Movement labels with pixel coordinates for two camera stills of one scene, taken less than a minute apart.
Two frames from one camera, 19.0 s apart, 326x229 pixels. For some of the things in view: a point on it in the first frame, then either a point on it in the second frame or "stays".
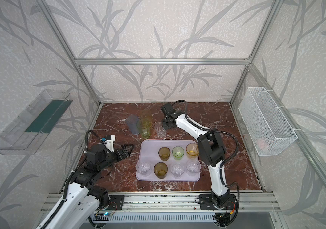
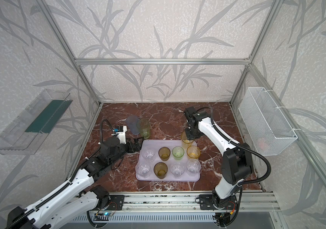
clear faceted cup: (177, 170) stays
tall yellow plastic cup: (146, 113) → (186, 142)
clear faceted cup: (160, 131) → (148, 154)
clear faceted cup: (144, 168) stays
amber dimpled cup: (164, 153) stays
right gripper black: (165, 126) → (190, 137)
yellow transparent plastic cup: (192, 150) stays
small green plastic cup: (178, 152) stays
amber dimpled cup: (160, 169) stays
